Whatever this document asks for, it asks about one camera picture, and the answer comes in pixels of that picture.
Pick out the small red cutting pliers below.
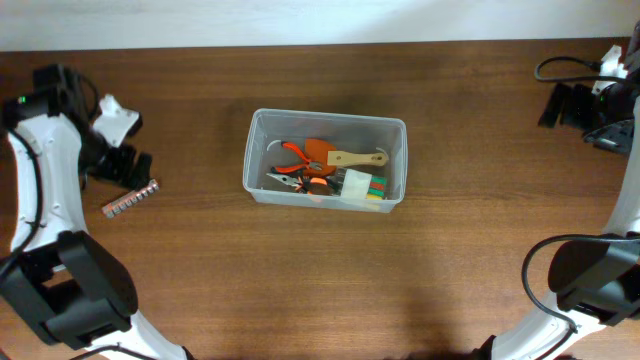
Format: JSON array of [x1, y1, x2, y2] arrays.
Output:
[[271, 142, 323, 174]]

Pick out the orange black needle-nose pliers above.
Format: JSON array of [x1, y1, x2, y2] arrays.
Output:
[[267, 173, 340, 196]]

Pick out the orange scraper wooden handle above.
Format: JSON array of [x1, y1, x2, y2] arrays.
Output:
[[303, 138, 389, 177]]

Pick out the clear case coloured bits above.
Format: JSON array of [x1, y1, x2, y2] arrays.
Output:
[[333, 168, 387, 200]]

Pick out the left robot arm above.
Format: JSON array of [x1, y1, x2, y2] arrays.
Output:
[[1, 64, 189, 359]]

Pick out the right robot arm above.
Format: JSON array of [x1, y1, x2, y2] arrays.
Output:
[[469, 33, 639, 360]]

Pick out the clear plastic container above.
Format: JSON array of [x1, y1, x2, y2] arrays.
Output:
[[243, 109, 408, 213]]

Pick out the left black cable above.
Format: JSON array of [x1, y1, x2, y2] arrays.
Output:
[[0, 72, 156, 360]]

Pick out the black cable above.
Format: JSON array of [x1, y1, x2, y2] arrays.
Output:
[[0, 72, 156, 360], [521, 55, 640, 360]]

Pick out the right black cable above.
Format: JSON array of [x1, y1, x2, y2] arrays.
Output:
[[521, 55, 640, 360]]

